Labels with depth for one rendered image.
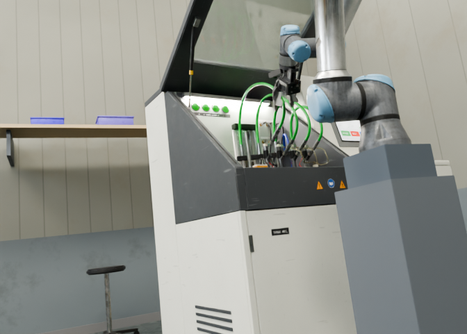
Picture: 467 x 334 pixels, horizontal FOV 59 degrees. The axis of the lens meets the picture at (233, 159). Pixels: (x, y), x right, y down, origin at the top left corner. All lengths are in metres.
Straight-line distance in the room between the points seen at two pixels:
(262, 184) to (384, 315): 0.64
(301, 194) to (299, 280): 0.33
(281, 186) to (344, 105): 0.51
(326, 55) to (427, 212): 0.52
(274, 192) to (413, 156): 0.57
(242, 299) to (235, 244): 0.19
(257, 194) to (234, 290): 0.36
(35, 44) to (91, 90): 0.68
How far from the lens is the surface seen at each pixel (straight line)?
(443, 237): 1.25
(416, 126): 4.56
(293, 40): 1.62
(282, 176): 1.64
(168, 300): 2.18
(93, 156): 4.32
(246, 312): 1.55
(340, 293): 1.79
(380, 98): 1.30
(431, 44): 4.55
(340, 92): 1.25
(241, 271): 1.54
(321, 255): 1.72
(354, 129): 2.43
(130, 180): 4.33
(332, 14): 1.29
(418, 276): 1.17
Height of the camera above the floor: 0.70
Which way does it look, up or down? 11 degrees up
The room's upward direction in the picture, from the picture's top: 7 degrees counter-clockwise
